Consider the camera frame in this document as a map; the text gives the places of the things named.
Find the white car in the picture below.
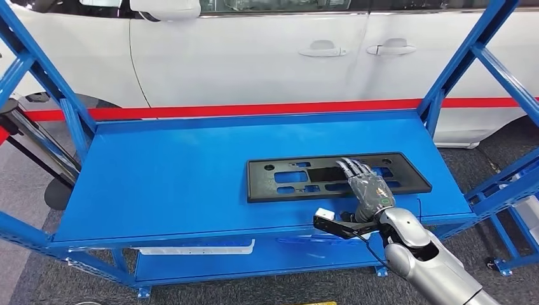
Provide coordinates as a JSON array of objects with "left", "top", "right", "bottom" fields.
[{"left": 0, "top": 0, "right": 539, "bottom": 149}]

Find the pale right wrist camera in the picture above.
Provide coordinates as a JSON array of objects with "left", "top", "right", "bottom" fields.
[{"left": 313, "top": 207, "right": 380, "bottom": 241}]

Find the thin black stanchion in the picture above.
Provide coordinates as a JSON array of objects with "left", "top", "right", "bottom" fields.
[{"left": 0, "top": 122, "right": 74, "bottom": 212}]

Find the thin black camera cable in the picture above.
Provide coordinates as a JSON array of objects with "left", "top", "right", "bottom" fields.
[{"left": 358, "top": 234, "right": 390, "bottom": 269}]

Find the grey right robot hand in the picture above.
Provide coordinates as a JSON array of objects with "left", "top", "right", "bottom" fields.
[{"left": 336, "top": 158, "right": 397, "bottom": 215}]

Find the blue metal shelf rack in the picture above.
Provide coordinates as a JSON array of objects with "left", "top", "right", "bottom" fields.
[
  {"left": 0, "top": 0, "right": 539, "bottom": 300},
  {"left": 484, "top": 159, "right": 539, "bottom": 276}
]

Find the white car door handle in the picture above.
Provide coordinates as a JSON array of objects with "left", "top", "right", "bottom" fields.
[
  {"left": 366, "top": 37, "right": 417, "bottom": 57},
  {"left": 297, "top": 39, "right": 348, "bottom": 58}
]

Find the chrome stanchion with black top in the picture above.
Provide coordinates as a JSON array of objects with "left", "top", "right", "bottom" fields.
[{"left": 0, "top": 97, "right": 83, "bottom": 184}]

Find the red barrier belt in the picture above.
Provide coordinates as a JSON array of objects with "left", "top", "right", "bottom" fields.
[{"left": 0, "top": 97, "right": 539, "bottom": 146}]

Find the white plastic bin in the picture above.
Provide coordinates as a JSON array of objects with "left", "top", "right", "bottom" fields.
[
  {"left": 511, "top": 198, "right": 539, "bottom": 247},
  {"left": 134, "top": 239, "right": 256, "bottom": 256}
]

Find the white car side mirror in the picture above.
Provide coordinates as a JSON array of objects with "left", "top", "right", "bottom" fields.
[{"left": 129, "top": 0, "right": 201, "bottom": 22}]

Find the black plastic bumper part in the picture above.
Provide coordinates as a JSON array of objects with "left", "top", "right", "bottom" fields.
[{"left": 246, "top": 152, "right": 433, "bottom": 204}]

